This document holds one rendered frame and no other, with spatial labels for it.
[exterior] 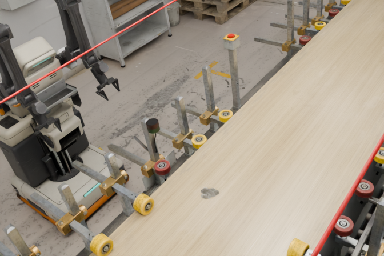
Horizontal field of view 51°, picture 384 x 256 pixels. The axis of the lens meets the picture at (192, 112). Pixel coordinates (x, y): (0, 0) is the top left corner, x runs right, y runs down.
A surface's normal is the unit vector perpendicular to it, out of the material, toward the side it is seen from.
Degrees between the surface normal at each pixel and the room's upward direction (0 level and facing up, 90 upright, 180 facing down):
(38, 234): 0
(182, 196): 0
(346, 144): 0
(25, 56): 42
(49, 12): 90
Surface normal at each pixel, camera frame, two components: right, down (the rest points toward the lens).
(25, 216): -0.14, -0.79
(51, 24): 0.78, 0.29
